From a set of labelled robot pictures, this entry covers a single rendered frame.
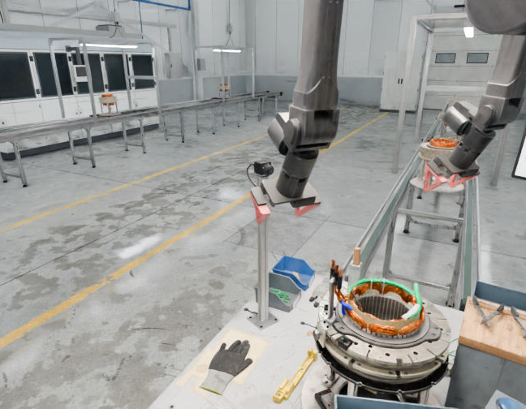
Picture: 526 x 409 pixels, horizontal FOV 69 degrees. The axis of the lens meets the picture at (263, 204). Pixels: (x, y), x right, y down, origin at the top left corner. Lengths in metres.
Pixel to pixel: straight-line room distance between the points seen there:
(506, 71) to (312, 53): 0.50
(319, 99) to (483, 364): 0.79
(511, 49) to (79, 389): 2.42
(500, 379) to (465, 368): 0.08
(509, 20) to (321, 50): 0.32
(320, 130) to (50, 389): 2.25
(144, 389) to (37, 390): 0.58
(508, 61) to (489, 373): 0.73
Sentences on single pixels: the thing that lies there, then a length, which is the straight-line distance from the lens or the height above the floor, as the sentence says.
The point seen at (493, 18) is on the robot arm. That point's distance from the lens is 0.39.
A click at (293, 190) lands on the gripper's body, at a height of 1.46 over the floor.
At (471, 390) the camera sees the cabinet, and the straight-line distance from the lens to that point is 1.20.
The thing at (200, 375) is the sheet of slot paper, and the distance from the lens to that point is 1.31.
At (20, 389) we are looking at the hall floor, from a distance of 2.69.
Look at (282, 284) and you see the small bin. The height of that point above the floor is 0.81.
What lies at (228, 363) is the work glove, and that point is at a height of 0.80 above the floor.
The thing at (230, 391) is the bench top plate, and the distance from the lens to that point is 1.26.
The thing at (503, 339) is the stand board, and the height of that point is 1.07.
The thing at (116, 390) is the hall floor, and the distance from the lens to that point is 2.46.
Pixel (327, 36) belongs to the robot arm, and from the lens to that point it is 0.64.
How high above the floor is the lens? 1.70
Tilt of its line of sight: 21 degrees down
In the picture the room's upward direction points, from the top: straight up
